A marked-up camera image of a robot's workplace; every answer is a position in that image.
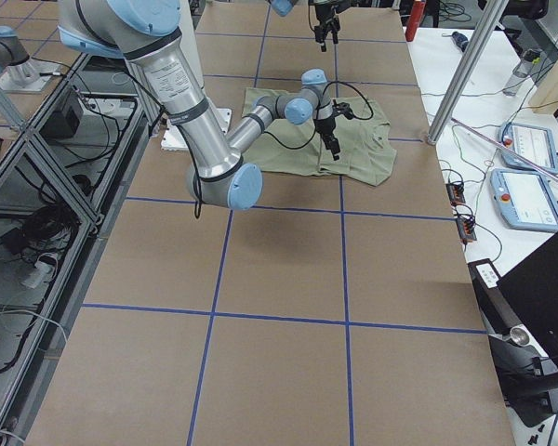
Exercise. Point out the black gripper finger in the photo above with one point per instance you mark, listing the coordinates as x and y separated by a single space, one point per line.
320 37
334 29
332 145

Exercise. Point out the blue teach pendant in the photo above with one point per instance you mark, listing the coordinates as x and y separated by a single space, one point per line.
534 143
524 200

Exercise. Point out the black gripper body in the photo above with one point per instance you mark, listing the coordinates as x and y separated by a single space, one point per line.
326 127
325 18

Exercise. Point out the clear water bottle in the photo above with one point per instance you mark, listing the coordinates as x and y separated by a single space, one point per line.
528 59

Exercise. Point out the metal reaching stick white hook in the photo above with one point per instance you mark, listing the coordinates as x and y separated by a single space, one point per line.
511 159

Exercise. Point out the lower blue teach pendant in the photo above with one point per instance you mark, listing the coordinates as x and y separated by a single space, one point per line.
524 200

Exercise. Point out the aluminium frame post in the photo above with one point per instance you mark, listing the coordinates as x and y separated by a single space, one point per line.
476 46

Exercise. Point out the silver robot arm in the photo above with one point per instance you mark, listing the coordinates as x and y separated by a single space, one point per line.
284 7
147 34

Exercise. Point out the upper blue teach pendant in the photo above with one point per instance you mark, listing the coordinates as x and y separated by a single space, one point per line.
534 143

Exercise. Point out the black monitor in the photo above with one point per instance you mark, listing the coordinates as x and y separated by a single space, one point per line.
531 290

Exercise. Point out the red cylinder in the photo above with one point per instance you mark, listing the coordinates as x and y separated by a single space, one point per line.
415 18

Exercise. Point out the light green long-sleeve shirt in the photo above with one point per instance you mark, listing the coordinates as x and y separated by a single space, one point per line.
365 151

